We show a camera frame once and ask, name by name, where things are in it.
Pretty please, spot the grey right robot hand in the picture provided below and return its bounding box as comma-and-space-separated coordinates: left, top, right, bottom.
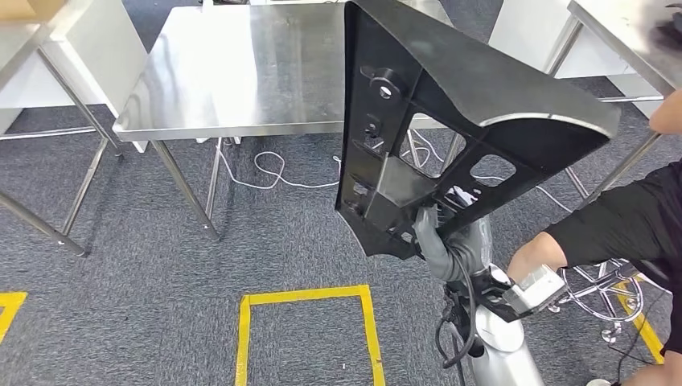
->
413, 205, 495, 283

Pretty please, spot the black plastic plate bracket part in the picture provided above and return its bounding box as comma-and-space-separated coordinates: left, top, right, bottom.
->
334, 0, 622, 261

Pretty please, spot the stainless steel workbench table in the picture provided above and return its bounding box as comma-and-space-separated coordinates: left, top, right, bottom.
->
113, 0, 467, 242
545, 0, 682, 203
0, 0, 125, 258

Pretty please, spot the yellow floor tape square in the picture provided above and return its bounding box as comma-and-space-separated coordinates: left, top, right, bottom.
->
235, 285, 387, 386
612, 282, 666, 366
0, 291, 28, 345

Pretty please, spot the black stool with chrome base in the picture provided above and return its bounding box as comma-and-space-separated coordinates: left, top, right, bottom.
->
548, 258, 672, 342

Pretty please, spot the person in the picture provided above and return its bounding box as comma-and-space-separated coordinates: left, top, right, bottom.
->
506, 2, 682, 386

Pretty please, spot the white cabinet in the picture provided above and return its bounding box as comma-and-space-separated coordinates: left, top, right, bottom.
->
489, 0, 664, 119
0, 0, 149, 155

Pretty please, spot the cardboard box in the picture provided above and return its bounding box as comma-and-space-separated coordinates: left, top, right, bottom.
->
0, 0, 68, 23

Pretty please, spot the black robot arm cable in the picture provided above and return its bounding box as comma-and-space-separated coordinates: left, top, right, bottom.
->
433, 255, 478, 386

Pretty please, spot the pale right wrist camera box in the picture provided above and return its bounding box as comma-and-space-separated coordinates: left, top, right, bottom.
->
500, 265, 569, 321

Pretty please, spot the thin black floor cable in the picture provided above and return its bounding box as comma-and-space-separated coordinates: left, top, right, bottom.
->
607, 289, 667, 386

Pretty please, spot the white floor cable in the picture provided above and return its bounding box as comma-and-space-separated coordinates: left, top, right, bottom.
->
218, 130, 573, 214

